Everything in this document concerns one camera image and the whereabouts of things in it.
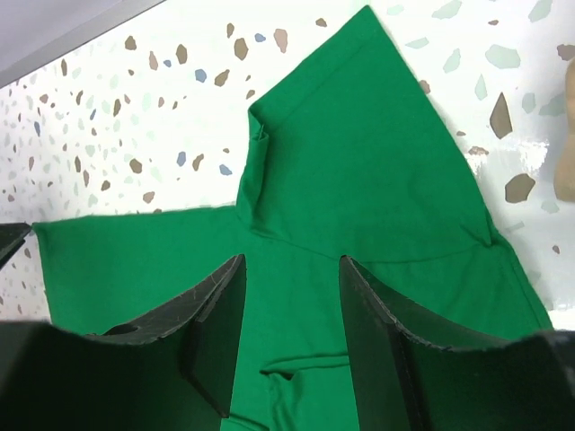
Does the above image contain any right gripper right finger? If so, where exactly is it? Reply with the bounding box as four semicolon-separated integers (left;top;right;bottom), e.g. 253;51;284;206
339;256;574;430

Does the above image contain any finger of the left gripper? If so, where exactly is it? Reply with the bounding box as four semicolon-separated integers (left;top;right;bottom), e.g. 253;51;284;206
0;223;31;265

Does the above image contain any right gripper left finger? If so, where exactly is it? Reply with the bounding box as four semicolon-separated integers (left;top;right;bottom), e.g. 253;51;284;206
1;255;246;430

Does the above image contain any green polo shirt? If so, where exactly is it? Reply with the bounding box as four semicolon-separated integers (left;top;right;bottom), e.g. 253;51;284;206
34;7;552;430

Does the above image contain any beige crumpled shirt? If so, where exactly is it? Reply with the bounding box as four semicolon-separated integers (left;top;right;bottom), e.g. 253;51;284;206
553;60;575;203

